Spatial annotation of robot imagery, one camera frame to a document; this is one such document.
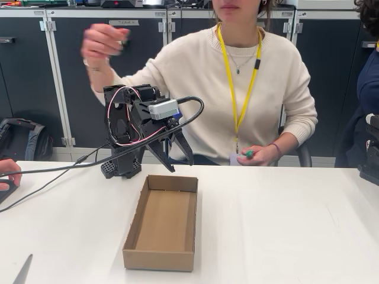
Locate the person's right forearm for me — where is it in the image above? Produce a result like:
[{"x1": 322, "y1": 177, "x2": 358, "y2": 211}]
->
[{"x1": 84, "y1": 56, "x2": 160, "y2": 95}]

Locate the person's left forearm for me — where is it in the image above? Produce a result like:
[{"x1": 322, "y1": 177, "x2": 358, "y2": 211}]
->
[{"x1": 271, "y1": 118, "x2": 317, "y2": 160}]

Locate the person in cream sweater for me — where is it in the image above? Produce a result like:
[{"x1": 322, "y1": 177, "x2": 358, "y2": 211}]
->
[{"x1": 91, "y1": 0, "x2": 319, "y2": 166}]

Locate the person in navy top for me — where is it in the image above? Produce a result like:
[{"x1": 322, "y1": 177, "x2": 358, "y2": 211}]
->
[{"x1": 334, "y1": 0, "x2": 379, "y2": 168}]

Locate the person's left hand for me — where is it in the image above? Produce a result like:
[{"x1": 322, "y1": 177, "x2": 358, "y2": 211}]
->
[{"x1": 236, "y1": 144, "x2": 281, "y2": 167}]

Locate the person's right hand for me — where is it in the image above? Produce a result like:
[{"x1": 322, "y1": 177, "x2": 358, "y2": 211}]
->
[{"x1": 81, "y1": 23, "x2": 131, "y2": 62}]

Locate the operator's hand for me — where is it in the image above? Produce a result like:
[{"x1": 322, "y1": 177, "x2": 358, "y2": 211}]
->
[{"x1": 0, "y1": 158, "x2": 23, "y2": 191}]

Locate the pale plastic ID badge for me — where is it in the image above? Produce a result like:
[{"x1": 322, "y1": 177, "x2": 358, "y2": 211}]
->
[{"x1": 229, "y1": 153, "x2": 247, "y2": 166}]

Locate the open brown cardboard box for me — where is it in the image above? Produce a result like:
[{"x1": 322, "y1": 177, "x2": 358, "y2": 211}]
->
[{"x1": 122, "y1": 174, "x2": 198, "y2": 273}]

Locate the purple wrist band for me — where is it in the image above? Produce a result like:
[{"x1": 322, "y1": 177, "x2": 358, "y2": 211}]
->
[{"x1": 268, "y1": 143, "x2": 282, "y2": 160}]

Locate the black backpack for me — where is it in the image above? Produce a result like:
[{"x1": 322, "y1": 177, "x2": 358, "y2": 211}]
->
[{"x1": 0, "y1": 117, "x2": 54, "y2": 166}]

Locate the dark laptop corner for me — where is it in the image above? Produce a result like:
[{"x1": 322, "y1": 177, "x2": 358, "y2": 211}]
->
[{"x1": 0, "y1": 179, "x2": 19, "y2": 204}]

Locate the green flat case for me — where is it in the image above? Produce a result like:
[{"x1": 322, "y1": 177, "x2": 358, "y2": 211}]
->
[{"x1": 20, "y1": 0, "x2": 68, "y2": 7}]

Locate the grey metal edge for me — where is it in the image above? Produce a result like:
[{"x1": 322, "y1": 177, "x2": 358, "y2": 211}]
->
[{"x1": 13, "y1": 253, "x2": 34, "y2": 284}]

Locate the black device with white part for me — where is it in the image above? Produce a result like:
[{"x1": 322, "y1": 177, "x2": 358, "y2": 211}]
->
[{"x1": 358, "y1": 112, "x2": 379, "y2": 186}]

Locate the white gripper camera box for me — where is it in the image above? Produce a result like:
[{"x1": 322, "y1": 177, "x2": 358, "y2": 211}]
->
[{"x1": 149, "y1": 99, "x2": 179, "y2": 121}]

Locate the red white servo wire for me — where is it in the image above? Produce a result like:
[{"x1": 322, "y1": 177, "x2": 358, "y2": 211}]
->
[{"x1": 105, "y1": 86, "x2": 168, "y2": 147}]

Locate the thick black USB cable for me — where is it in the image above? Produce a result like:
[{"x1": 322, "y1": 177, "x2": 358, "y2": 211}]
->
[{"x1": 0, "y1": 96, "x2": 205, "y2": 178}]

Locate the yellow lanyard with black clip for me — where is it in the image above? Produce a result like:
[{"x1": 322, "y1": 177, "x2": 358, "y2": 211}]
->
[{"x1": 217, "y1": 22, "x2": 263, "y2": 153}]

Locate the thin grey base cable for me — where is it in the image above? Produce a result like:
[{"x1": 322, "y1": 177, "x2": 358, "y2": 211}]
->
[{"x1": 0, "y1": 143, "x2": 115, "y2": 212}]

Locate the thin necklace with teal pendant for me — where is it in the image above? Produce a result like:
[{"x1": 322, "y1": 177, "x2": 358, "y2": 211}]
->
[{"x1": 226, "y1": 44, "x2": 258, "y2": 75}]

